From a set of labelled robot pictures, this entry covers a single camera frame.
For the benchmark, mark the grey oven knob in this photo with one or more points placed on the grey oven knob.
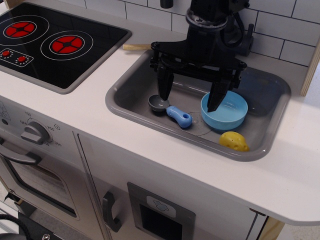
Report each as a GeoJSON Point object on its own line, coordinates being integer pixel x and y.
{"type": "Point", "coordinates": [35, 133]}

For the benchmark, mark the grey sink basin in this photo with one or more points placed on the grey sink basin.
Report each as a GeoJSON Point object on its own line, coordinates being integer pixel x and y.
{"type": "Point", "coordinates": [266, 94]}

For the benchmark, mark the wooden side panel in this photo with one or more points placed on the wooden side panel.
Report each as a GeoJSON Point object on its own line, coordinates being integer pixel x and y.
{"type": "Point", "coordinates": [311, 70]}

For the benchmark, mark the grey spoon with blue handle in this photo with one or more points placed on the grey spoon with blue handle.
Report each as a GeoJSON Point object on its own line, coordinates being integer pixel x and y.
{"type": "Point", "coordinates": [157, 104]}

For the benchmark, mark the black toy stovetop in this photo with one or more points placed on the black toy stovetop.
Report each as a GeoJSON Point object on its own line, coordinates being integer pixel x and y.
{"type": "Point", "coordinates": [54, 49]}

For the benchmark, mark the grey oven door handle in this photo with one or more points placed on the grey oven door handle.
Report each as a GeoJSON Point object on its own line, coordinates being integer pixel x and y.
{"type": "Point", "coordinates": [25, 159]}

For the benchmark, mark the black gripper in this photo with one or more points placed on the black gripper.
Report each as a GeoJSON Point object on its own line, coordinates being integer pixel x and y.
{"type": "Point", "coordinates": [201, 55]}

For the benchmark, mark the black hanging cylinder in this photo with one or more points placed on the black hanging cylinder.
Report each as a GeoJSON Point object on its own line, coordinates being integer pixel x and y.
{"type": "Point", "coordinates": [166, 4]}

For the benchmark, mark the light blue bowl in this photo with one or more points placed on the light blue bowl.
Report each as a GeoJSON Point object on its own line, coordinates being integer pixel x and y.
{"type": "Point", "coordinates": [229, 115]}

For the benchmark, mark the grey dishwasher panel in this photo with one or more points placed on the grey dishwasher panel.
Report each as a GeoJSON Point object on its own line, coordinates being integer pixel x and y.
{"type": "Point", "coordinates": [159, 217]}

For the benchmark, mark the oven door window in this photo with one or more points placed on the oven door window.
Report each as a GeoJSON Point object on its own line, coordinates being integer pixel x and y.
{"type": "Point", "coordinates": [44, 184]}

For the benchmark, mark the yellow toy cheese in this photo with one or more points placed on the yellow toy cheese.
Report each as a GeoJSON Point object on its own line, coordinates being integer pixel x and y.
{"type": "Point", "coordinates": [234, 141]}

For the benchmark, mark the grey cabinet door handle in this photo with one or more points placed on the grey cabinet door handle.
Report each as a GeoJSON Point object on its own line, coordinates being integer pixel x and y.
{"type": "Point", "coordinates": [111, 222]}

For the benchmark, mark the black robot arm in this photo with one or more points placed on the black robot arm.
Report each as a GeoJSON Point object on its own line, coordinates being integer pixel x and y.
{"type": "Point", "coordinates": [211, 15]}

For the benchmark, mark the wooden spatula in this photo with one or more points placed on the wooden spatula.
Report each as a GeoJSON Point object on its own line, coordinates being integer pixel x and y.
{"type": "Point", "coordinates": [136, 47]}

